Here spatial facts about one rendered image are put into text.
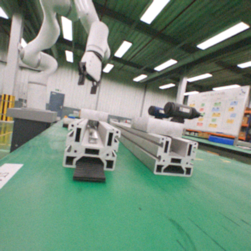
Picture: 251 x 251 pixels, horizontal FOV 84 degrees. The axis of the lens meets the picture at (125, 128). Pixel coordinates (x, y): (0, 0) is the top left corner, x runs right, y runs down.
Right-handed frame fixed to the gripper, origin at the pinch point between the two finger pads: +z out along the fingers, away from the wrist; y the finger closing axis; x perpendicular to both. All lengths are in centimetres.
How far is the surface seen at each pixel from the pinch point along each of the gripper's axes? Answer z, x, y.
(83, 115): 13.8, 3.8, 3.7
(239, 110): -85, 144, -277
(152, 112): 2.2, 25.0, -27.1
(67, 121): 13.2, -23.5, -16.5
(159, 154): 24.8, 37.3, 16.6
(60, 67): -508, -848, -655
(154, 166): 27.6, 36.3, 16.1
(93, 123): 16.0, 6.2, -0.7
